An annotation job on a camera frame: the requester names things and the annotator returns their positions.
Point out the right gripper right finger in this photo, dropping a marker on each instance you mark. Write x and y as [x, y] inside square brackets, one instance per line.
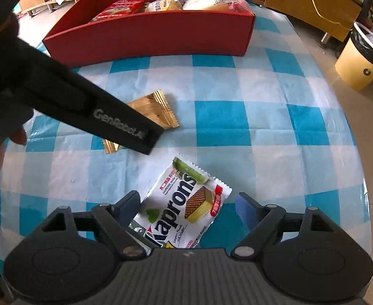
[266, 225]

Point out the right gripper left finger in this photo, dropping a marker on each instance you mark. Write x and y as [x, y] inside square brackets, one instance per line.
[109, 225]

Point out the white Kaprons wafer packet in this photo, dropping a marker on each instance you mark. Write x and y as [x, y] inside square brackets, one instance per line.
[180, 207]

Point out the gold foil snack packet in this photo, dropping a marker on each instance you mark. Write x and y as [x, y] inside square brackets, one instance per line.
[154, 107]

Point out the red spicy strip packet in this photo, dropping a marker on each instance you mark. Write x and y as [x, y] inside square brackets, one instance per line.
[120, 8]

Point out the yellow chips clear bag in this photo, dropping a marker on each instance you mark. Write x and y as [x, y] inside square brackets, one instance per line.
[165, 5]

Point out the steamed cake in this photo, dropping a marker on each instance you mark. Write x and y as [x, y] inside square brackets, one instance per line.
[239, 6]

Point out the blue checkered tablecloth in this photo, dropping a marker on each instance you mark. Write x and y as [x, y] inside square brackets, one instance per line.
[268, 124]

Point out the yellow trash bin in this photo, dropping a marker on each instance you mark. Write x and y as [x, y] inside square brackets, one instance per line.
[355, 63]

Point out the red cardboard box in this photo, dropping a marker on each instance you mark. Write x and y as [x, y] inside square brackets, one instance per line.
[76, 40]

